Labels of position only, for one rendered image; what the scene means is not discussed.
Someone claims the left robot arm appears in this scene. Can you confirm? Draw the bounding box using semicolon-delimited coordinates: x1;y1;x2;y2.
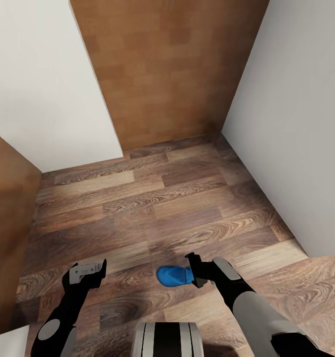
31;259;107;357

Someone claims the robot trunk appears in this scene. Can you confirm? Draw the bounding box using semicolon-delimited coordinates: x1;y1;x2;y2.
131;322;204;357

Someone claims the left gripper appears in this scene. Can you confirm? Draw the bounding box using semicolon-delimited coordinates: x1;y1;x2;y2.
62;259;107;303

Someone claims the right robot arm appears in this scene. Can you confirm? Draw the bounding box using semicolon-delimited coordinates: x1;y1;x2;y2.
185;252;335;357

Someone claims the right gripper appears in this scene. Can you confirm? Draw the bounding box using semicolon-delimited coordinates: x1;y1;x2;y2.
185;252;208;288

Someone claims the sandal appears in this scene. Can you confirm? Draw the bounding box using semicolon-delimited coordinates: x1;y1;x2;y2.
157;266;194;287

